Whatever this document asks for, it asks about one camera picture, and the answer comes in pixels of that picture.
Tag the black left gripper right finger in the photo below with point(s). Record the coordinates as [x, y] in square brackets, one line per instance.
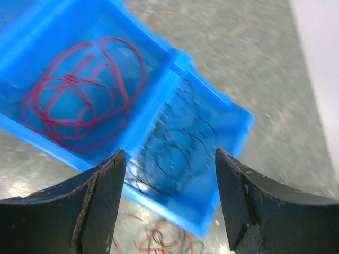
[265, 216]

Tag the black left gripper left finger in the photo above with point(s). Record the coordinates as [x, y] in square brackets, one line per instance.
[77, 215]

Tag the blue plastic bin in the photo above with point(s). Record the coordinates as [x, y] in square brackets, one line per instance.
[173, 174]
[82, 79]

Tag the blue plastic bin near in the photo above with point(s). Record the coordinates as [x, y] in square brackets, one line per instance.
[173, 174]

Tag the blue plastic bin middle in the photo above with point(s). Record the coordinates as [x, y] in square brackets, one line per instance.
[82, 79]

